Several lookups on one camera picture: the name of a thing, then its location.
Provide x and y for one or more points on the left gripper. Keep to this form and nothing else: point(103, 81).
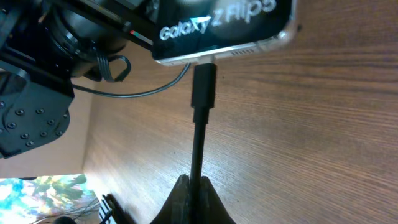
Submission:
point(72, 39)

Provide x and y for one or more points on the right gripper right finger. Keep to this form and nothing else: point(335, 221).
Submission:
point(211, 209)

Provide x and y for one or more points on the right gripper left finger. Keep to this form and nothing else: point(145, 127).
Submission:
point(176, 207)

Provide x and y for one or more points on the black Galaxy flip phone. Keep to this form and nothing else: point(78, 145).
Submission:
point(187, 31)

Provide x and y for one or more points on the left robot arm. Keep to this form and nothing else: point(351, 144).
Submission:
point(36, 114)

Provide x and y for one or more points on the colourful picture in background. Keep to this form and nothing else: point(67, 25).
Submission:
point(46, 198)

